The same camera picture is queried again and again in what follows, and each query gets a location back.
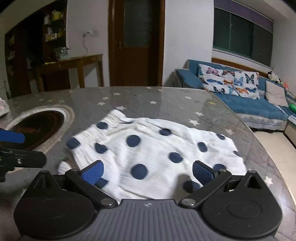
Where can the white blue-spotted pants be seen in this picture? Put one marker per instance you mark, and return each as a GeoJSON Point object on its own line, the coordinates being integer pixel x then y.
{"type": "Point", "coordinates": [146, 158]}

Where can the blue sofa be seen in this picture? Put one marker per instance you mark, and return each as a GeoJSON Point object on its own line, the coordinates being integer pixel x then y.
{"type": "Point", "coordinates": [255, 113]}

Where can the beige cushion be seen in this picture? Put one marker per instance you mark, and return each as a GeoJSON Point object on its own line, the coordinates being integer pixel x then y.
{"type": "Point", "coordinates": [275, 94]}

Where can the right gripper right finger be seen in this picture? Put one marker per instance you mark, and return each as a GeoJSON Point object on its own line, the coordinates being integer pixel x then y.
{"type": "Point", "coordinates": [211, 181]}

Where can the pink tissue pack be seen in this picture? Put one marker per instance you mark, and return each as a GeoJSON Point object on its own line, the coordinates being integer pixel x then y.
{"type": "Point", "coordinates": [4, 107]}

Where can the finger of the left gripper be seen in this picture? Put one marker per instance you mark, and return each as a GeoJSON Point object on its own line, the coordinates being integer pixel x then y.
{"type": "Point", "coordinates": [12, 137]}
{"type": "Point", "coordinates": [25, 159]}

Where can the green toy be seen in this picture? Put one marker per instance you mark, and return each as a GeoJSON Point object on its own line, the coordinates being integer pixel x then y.
{"type": "Point", "coordinates": [292, 107]}

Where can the dark wooden shelf cabinet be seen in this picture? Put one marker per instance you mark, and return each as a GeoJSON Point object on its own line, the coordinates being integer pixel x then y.
{"type": "Point", "coordinates": [32, 43]}

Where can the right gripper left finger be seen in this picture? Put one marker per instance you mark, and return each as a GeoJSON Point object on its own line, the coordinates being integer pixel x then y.
{"type": "Point", "coordinates": [83, 182]}

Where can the white wall socket with cable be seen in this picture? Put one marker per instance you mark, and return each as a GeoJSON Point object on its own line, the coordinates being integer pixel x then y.
{"type": "Point", "coordinates": [85, 35]}

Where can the dark green window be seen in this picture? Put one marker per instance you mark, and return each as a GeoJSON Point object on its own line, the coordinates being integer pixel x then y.
{"type": "Point", "coordinates": [235, 34]}

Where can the round black induction cooktop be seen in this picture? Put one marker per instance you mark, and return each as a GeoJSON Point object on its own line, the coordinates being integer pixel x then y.
{"type": "Point", "coordinates": [42, 127]}

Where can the dark wooden door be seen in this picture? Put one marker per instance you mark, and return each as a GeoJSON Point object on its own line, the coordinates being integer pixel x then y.
{"type": "Point", "coordinates": [136, 32]}

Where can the black white plush toy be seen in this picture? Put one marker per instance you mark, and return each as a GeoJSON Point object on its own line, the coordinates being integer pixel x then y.
{"type": "Point", "coordinates": [273, 77]}

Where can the glass jar on table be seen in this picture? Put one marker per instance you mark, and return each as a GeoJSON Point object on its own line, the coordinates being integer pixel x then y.
{"type": "Point", "coordinates": [62, 53]}

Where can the butterfly print pillow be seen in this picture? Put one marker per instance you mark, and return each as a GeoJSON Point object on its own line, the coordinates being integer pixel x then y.
{"type": "Point", "coordinates": [223, 81]}

